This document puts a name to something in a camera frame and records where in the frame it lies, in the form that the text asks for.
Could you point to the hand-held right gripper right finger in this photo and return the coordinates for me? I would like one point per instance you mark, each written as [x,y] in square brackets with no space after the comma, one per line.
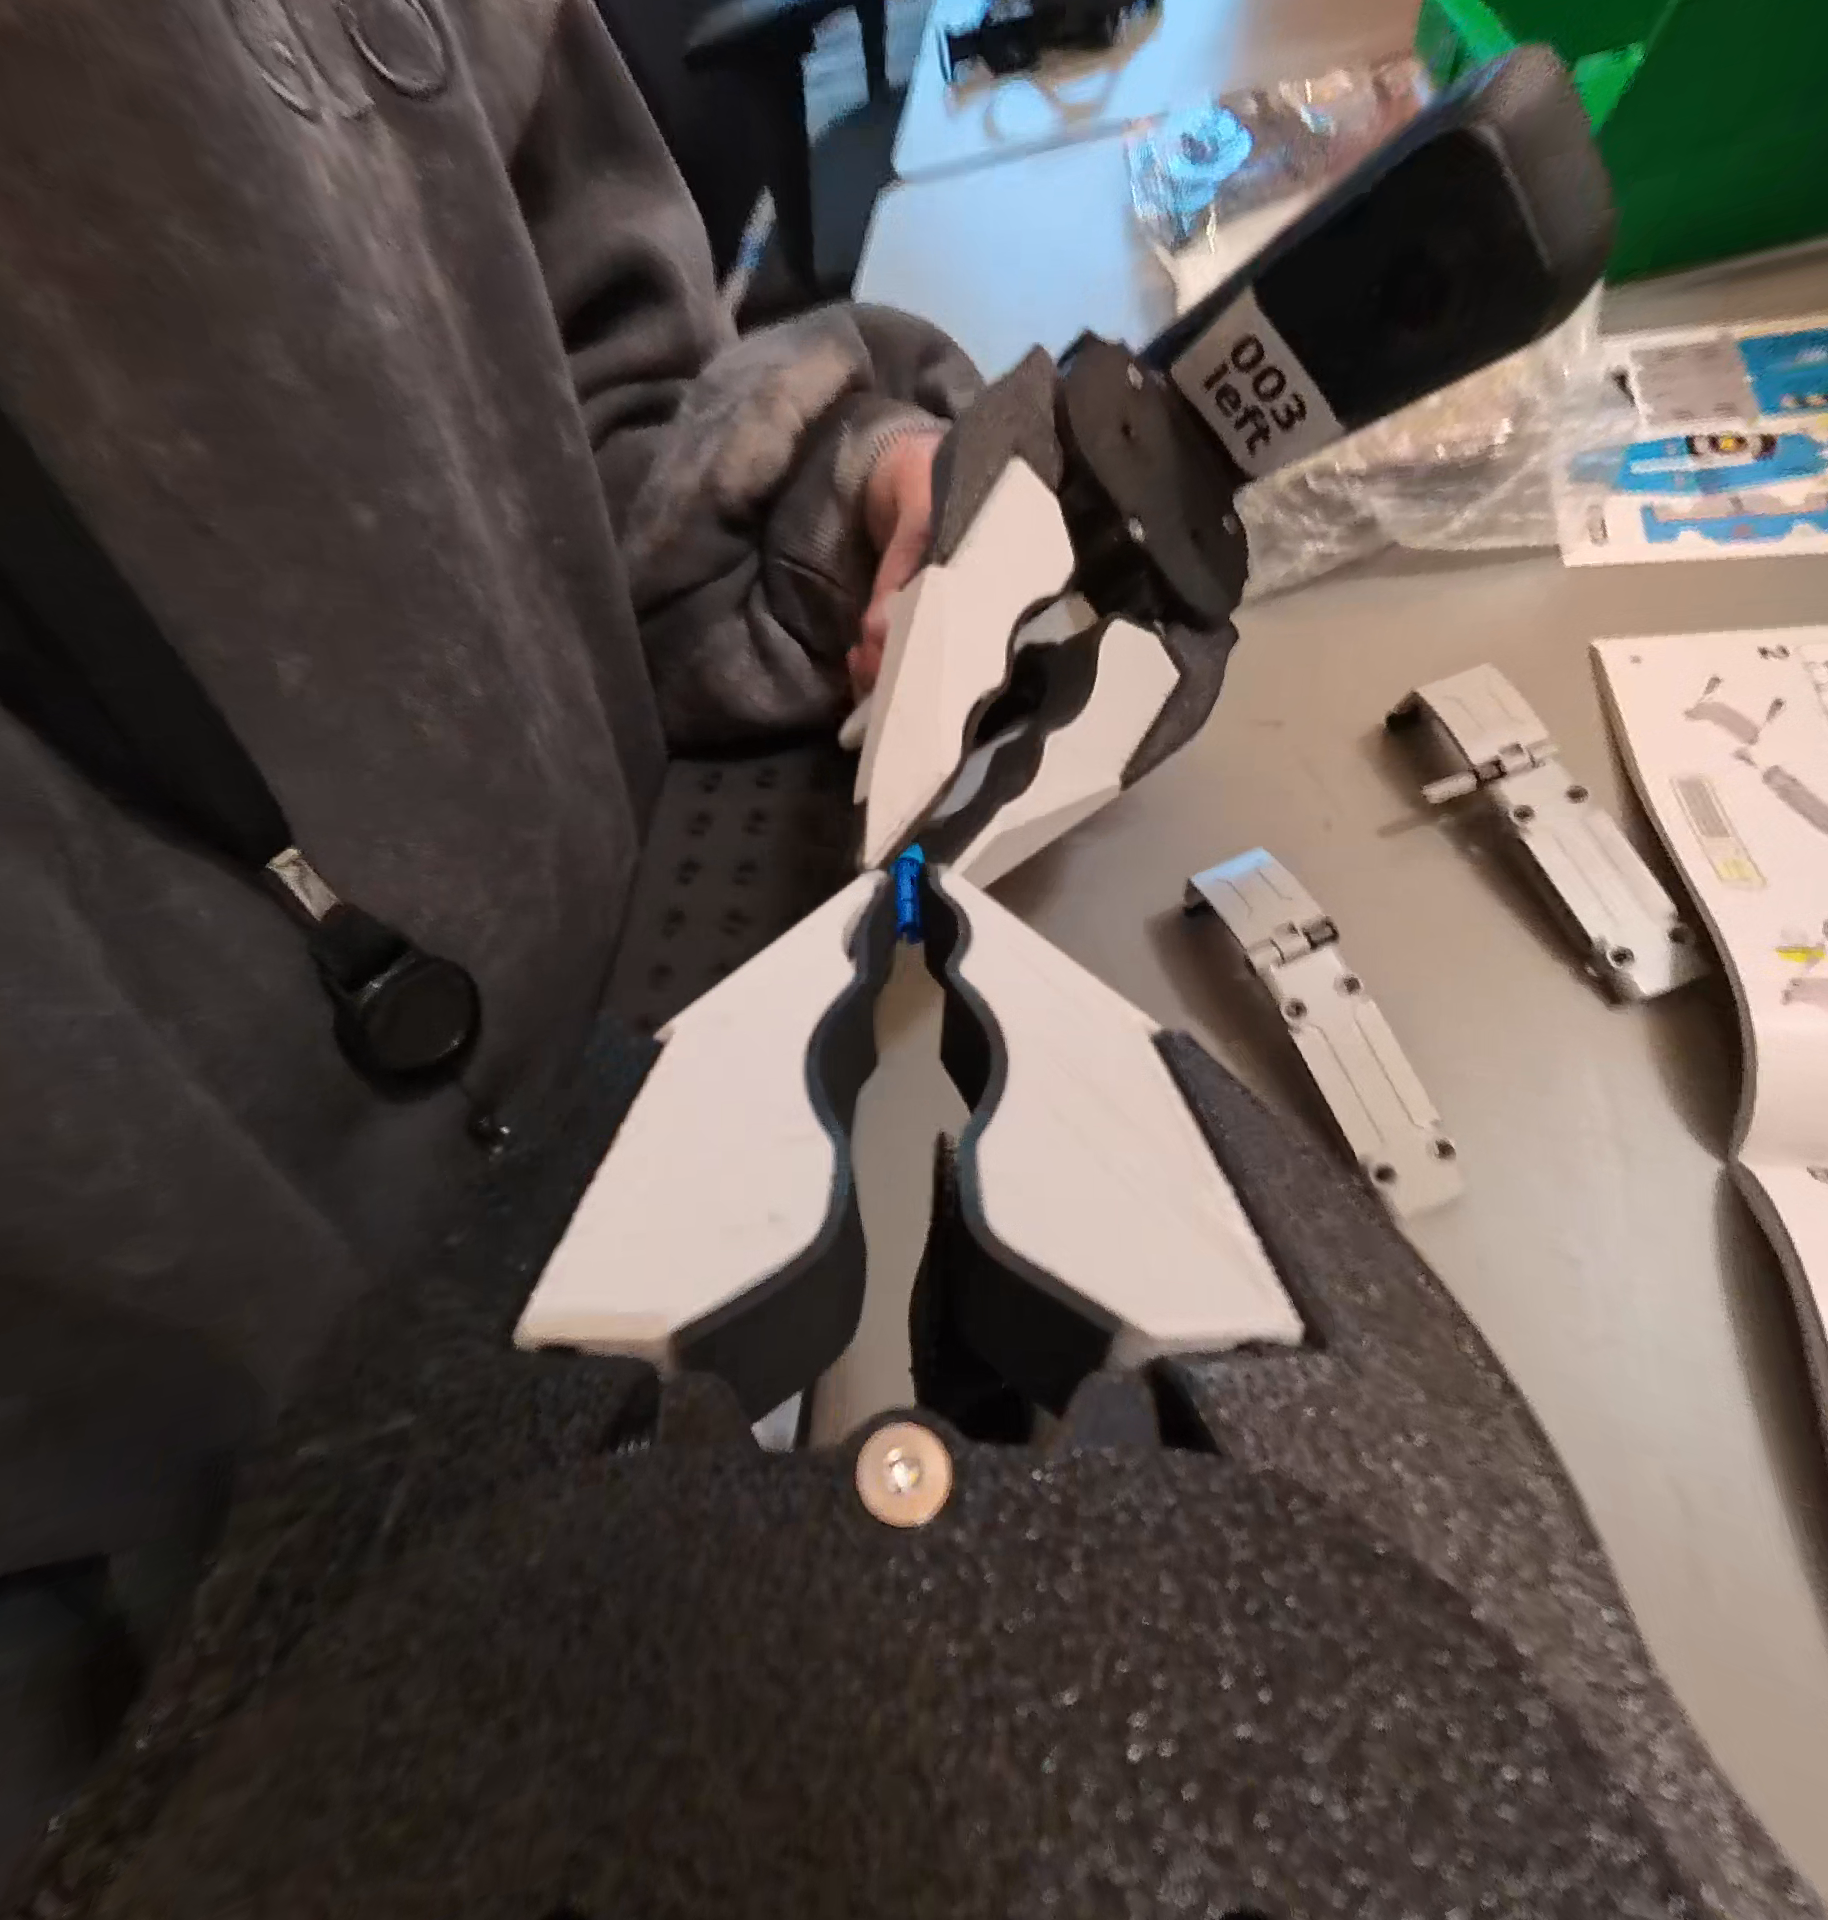
[1109,1201]

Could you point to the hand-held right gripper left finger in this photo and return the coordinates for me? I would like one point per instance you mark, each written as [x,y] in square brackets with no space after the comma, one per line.
[703,1185]

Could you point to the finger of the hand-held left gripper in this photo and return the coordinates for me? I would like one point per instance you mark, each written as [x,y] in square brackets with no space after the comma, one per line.
[1101,721]
[973,586]

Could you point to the blue toy pin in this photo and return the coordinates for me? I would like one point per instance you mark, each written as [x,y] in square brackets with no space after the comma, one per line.
[904,907]

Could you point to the grey toy panel assembly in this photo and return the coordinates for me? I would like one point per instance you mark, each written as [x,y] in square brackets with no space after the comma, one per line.
[1589,870]
[1349,1050]

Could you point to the person's left forearm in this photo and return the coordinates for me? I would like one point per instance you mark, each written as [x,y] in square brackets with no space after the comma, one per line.
[764,480]

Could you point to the grey desk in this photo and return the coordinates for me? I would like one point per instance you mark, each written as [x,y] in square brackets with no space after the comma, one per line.
[1573,1351]

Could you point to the person's left hand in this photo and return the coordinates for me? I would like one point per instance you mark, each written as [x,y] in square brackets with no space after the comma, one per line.
[902,516]

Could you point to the clear plastic bag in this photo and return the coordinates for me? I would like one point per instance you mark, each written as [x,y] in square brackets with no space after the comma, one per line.
[1228,151]
[1423,496]

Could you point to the black perforated chair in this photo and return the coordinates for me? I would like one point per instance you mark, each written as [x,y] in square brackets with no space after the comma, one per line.
[719,885]

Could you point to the black electronic device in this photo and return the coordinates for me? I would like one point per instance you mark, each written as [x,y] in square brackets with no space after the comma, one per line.
[1049,31]

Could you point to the blue sticker sheet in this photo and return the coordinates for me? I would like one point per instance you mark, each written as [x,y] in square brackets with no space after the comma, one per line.
[1723,480]

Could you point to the white instruction booklet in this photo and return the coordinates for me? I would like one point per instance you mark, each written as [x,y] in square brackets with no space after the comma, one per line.
[1753,841]

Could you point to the green storage bin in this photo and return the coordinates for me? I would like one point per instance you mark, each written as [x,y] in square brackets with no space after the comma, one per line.
[1723,151]

